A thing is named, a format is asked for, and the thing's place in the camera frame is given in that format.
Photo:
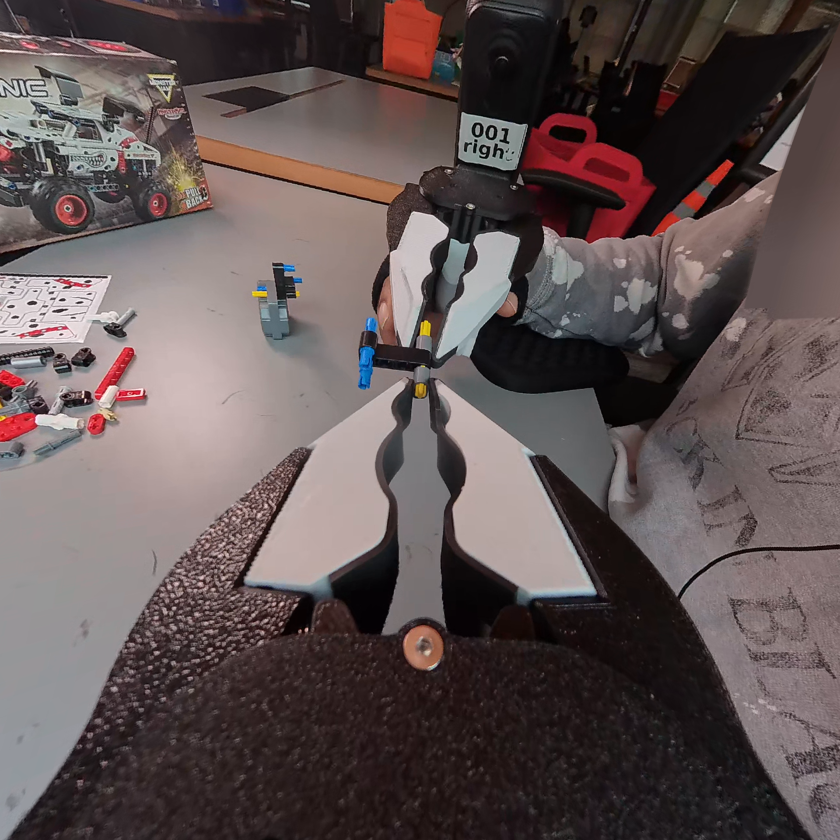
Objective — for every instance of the black mat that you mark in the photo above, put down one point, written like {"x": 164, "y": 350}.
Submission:
{"x": 256, "y": 98}

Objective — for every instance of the grey table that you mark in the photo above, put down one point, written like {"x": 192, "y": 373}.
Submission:
{"x": 361, "y": 131}

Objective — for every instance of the toy truck cardboard box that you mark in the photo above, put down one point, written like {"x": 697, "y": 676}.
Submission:
{"x": 98, "y": 151}

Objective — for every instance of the person's right hand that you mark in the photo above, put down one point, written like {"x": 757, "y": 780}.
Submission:
{"x": 386, "y": 308}

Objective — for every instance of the red plastic canister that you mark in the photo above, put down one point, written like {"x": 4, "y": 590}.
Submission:
{"x": 610, "y": 190}
{"x": 558, "y": 141}

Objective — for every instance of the pile of red white bricks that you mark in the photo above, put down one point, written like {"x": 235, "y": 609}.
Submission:
{"x": 113, "y": 375}

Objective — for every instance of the person's right forearm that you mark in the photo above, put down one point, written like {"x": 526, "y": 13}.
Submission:
{"x": 623, "y": 289}

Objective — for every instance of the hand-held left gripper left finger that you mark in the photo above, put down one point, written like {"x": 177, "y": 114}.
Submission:
{"x": 328, "y": 512}

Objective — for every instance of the orange reflective vest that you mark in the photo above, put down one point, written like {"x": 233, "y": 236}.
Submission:
{"x": 695, "y": 203}

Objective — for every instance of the small black toy brick assembly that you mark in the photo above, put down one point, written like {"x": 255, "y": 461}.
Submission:
{"x": 394, "y": 354}

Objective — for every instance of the grey toy motor block assembly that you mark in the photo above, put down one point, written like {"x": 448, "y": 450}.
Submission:
{"x": 275, "y": 315}

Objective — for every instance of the teal container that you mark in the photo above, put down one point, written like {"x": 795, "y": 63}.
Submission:
{"x": 444, "y": 65}

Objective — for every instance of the black office chair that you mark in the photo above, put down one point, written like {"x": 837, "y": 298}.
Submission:
{"x": 709, "y": 131}

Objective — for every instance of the black knit cloth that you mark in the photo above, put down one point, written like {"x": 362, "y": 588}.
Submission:
{"x": 551, "y": 367}

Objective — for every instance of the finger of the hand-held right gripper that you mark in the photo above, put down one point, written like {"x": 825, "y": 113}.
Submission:
{"x": 489, "y": 275}
{"x": 410, "y": 262}

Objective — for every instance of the orange crate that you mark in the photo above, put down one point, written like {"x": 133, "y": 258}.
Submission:
{"x": 410, "y": 39}

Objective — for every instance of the white sticker sheet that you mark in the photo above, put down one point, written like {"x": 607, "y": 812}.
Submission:
{"x": 52, "y": 308}

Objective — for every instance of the grey desk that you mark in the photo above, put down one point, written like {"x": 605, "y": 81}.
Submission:
{"x": 197, "y": 459}

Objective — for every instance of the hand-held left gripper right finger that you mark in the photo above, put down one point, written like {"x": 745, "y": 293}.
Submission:
{"x": 518, "y": 518}

